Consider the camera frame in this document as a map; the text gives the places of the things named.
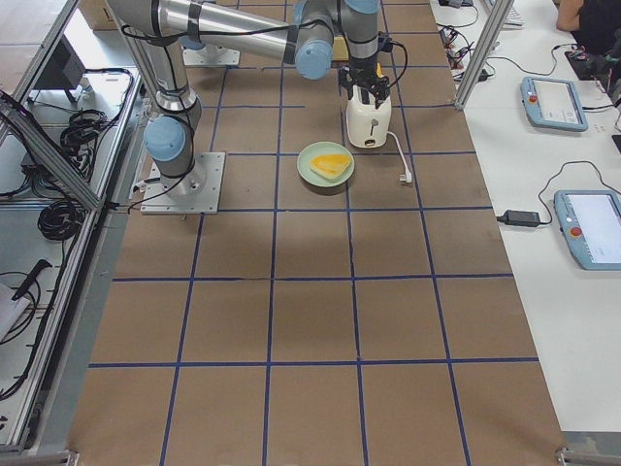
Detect black power adapter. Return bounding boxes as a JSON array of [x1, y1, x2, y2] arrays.
[[496, 210, 541, 227]]

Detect triangular bread on plate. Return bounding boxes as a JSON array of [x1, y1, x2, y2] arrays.
[[310, 153, 351, 181]]

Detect teach pendant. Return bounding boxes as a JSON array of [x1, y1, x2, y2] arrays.
[[520, 77, 589, 132], [553, 189, 621, 271]]

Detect wooden box in basket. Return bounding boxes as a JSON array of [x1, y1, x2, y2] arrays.
[[332, 36, 349, 62]]

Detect white power cord with plug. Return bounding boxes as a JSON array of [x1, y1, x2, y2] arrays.
[[385, 131, 413, 186]]

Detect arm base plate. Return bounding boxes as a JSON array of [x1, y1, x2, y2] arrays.
[[183, 49, 241, 68], [139, 152, 226, 215]]

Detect near teach pendant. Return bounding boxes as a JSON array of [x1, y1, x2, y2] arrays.
[[553, 189, 621, 271]]

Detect green plate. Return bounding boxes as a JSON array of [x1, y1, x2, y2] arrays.
[[297, 142, 355, 187]]

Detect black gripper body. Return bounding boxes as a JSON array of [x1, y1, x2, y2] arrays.
[[338, 63, 390, 97]]

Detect far teach pendant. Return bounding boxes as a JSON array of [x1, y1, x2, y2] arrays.
[[520, 77, 589, 132]]

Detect coiled black cables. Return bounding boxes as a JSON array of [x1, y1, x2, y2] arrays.
[[38, 198, 82, 243]]

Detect person at desk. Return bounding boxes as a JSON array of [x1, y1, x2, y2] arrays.
[[556, 0, 620, 55]]

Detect cardboard box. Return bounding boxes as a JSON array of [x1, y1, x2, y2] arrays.
[[79, 0, 118, 31]]

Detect white toaster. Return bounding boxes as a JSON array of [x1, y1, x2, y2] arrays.
[[345, 86, 392, 149]]

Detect aluminium frame post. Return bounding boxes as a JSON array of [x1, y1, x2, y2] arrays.
[[454, 0, 513, 110]]

